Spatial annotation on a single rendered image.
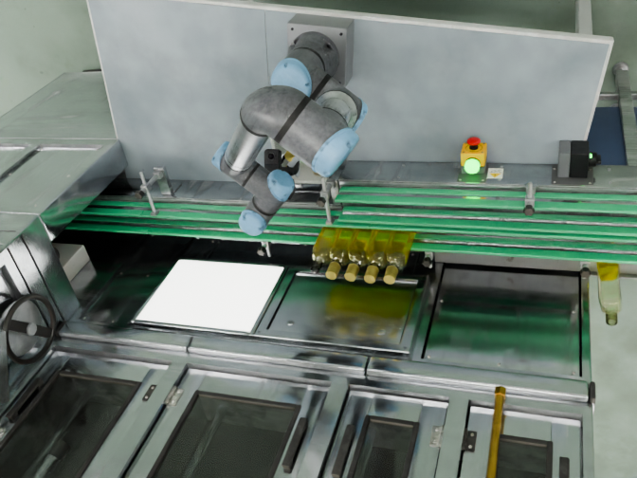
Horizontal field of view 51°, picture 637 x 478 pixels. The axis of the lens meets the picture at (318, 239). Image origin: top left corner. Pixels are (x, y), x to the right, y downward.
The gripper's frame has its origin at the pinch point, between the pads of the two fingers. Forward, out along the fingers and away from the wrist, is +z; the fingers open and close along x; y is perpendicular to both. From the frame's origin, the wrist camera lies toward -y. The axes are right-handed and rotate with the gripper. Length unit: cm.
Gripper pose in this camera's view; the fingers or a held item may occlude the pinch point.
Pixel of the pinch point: (290, 155)
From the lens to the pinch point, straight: 205.9
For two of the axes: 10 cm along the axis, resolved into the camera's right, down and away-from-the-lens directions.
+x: 9.5, 0.7, -3.0
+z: 2.9, -5.9, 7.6
